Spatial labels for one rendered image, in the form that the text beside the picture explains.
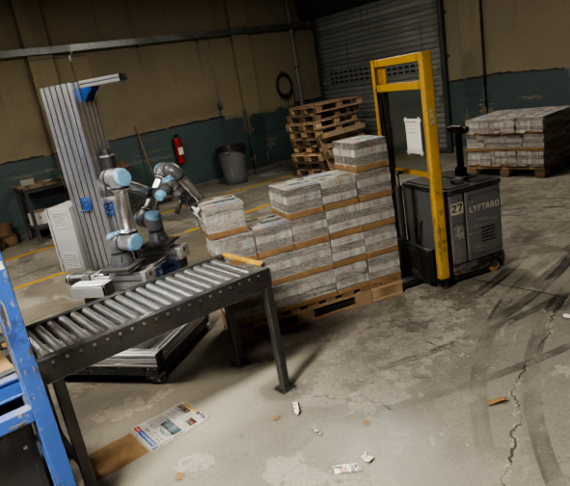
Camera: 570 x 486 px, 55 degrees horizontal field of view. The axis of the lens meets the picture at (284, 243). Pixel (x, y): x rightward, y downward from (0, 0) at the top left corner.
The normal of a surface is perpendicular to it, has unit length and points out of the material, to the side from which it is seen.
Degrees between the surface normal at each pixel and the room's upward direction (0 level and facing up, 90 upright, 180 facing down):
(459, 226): 90
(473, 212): 90
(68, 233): 90
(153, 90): 90
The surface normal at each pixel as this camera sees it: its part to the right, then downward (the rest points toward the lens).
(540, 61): -0.77, 0.30
